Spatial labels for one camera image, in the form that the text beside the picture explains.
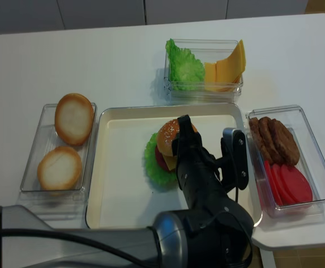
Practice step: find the yellow cheese on burger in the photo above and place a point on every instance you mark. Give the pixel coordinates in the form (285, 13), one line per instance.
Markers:
(170, 162)

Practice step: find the clear lettuce and cheese container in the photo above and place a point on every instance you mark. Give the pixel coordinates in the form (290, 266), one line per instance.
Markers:
(207, 51)

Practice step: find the brown meat patty middle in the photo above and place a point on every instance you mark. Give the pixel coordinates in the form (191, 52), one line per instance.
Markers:
(268, 141)

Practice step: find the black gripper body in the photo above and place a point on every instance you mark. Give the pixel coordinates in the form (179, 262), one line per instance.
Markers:
(196, 171)

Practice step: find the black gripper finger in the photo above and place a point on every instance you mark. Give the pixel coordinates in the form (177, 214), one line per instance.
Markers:
(186, 129)

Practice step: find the small orange cheese slice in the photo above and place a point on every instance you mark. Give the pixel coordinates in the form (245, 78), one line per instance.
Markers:
(210, 72)

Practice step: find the sesame top bun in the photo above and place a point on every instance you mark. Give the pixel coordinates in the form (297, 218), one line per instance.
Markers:
(166, 135)

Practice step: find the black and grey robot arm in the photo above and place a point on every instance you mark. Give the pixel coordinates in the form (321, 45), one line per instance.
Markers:
(214, 230)

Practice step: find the upright bun half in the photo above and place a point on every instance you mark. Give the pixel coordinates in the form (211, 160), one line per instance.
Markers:
(74, 118)

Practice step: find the red tomato slice middle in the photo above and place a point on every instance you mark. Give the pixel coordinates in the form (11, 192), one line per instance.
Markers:
(281, 196)

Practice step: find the clear patty and tomato container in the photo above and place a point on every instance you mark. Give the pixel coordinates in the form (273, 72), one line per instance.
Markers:
(311, 163)

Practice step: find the brown meat patty left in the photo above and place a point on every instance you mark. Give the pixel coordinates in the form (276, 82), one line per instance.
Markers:
(254, 128)

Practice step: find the leaning yellow cheese slices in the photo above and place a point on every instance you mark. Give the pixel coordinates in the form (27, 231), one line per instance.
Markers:
(230, 68)

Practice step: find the front right bun half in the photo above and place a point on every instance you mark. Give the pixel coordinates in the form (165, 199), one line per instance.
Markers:
(60, 169)

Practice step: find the red tomato on burger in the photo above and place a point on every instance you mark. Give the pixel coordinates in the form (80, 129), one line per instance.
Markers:
(160, 160)

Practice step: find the white rectangular serving tray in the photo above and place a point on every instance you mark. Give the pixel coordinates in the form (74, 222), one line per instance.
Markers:
(121, 194)

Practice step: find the green lettuce on burger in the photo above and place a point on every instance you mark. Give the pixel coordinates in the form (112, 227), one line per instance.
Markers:
(154, 171)

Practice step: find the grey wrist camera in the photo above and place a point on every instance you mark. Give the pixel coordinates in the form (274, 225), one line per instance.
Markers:
(235, 165)

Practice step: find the green lettuce leaf in container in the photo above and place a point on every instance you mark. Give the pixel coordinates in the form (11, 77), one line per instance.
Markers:
(185, 69)

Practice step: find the clear bun container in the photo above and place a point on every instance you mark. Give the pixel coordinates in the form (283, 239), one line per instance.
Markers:
(46, 139)

